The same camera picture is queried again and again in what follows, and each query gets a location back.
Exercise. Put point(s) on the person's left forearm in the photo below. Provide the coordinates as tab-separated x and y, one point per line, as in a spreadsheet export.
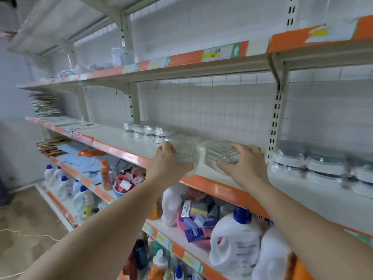
99	236

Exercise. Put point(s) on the stack of brown paper bags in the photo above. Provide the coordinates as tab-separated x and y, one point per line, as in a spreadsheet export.
51	147

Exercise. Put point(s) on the pink tub of blue packets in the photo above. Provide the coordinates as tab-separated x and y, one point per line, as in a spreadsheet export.
195	221

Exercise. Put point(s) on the person's right hand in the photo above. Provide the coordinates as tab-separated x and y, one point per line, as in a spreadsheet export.
250	169

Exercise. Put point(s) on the blue paper sheet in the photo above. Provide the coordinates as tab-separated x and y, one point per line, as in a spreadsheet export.
78	163

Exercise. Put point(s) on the wide orange plastic bottle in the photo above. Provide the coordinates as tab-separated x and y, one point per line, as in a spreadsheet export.
300	271

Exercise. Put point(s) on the white jug blue cap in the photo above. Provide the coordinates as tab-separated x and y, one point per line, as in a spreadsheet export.
236	245
271	259

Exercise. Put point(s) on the stacks of clear-lid soap dishes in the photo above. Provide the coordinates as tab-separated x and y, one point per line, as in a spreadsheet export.
145	132

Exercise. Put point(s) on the white label green arrow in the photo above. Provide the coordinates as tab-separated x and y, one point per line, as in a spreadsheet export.
220	52
157	63

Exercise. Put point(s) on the orange metal store shelving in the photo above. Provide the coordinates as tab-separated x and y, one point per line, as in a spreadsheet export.
116	142

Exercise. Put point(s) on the white flat carton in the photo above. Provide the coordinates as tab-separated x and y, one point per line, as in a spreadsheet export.
64	122

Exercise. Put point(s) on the person's left hand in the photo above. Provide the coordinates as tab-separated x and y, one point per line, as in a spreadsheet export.
166	169

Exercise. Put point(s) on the orange packaged item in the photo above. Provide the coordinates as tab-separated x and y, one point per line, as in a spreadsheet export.
92	152

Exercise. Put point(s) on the blue tub of red packets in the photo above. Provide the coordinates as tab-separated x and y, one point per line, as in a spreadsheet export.
128	180

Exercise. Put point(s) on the stack of flat cartons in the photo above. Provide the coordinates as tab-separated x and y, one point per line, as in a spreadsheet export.
45	105

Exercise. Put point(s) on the person's right forearm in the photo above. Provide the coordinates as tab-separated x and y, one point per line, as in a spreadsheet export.
314	236

